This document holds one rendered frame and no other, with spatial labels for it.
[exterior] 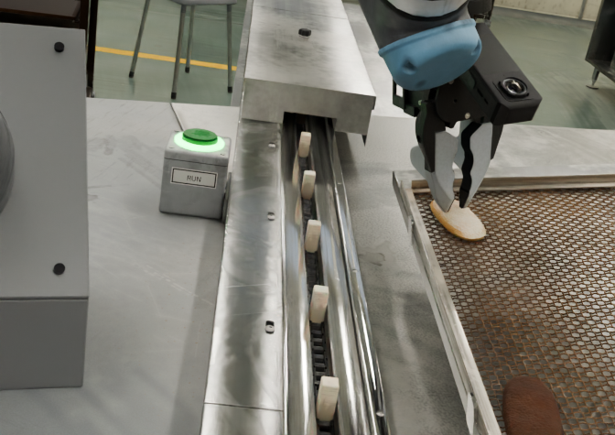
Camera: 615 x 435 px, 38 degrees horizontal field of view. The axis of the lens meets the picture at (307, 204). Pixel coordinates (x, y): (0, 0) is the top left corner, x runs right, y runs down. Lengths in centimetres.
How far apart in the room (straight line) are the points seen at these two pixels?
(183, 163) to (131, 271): 16
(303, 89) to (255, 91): 6
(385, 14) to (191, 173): 37
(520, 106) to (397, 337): 24
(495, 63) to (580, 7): 746
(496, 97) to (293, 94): 48
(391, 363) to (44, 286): 31
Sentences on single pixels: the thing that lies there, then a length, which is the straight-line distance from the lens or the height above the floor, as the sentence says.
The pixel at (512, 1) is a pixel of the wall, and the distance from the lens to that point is 810.
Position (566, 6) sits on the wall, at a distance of 824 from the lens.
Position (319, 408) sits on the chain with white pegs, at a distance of 67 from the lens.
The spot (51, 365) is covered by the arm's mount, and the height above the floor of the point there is 84.
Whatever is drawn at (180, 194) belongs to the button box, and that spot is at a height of 85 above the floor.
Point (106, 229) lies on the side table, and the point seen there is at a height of 82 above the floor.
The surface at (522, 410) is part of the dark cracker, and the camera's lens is 63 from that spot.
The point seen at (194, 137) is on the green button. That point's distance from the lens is 99.
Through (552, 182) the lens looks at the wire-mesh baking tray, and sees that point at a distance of 102.
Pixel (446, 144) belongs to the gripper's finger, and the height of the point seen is 98.
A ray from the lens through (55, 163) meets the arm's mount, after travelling 71.
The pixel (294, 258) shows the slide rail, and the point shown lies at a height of 85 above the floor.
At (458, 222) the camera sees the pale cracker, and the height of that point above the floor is 90.
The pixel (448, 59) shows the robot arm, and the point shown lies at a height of 109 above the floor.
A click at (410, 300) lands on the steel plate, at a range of 90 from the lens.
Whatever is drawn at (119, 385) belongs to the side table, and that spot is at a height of 82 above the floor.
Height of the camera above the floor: 124
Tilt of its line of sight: 23 degrees down
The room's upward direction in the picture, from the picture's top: 10 degrees clockwise
